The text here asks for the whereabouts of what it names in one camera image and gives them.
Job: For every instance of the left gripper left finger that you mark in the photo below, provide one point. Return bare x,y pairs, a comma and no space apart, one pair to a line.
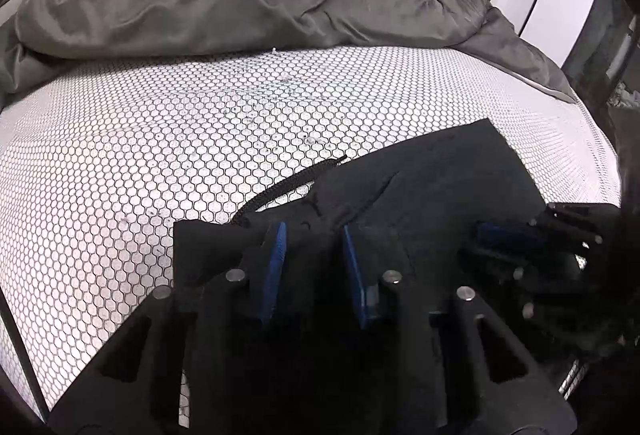
226,284

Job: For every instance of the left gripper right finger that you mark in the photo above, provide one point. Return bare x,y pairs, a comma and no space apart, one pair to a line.
454,368

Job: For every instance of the white honeycomb mattress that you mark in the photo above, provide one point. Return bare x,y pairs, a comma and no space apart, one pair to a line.
99,165

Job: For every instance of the black pants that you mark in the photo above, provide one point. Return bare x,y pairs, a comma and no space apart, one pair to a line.
406,207

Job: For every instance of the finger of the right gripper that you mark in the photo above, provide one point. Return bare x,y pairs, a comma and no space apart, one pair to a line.
509,239
587,232

